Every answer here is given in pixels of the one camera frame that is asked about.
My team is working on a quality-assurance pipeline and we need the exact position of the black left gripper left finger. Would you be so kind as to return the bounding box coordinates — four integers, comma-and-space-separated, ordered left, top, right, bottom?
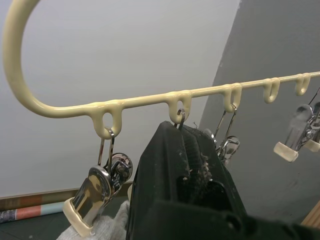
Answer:
126, 120, 211, 240

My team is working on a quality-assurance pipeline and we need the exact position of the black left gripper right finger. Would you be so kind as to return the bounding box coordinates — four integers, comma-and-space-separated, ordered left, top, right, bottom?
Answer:
184, 125, 248, 216

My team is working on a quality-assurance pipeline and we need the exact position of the light grey knit sock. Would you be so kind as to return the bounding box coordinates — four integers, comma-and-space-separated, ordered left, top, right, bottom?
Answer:
55, 199, 131, 240

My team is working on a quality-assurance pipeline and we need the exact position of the light wooden board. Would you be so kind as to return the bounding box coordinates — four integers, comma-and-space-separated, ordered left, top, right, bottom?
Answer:
300, 196, 320, 226

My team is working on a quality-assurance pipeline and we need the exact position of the pastel patchwork mat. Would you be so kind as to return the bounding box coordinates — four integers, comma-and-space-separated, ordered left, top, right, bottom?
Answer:
0, 193, 69, 224

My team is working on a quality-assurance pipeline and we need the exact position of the cream coated clip hanger frame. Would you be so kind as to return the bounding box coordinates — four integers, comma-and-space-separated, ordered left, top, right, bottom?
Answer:
1, 0, 320, 138

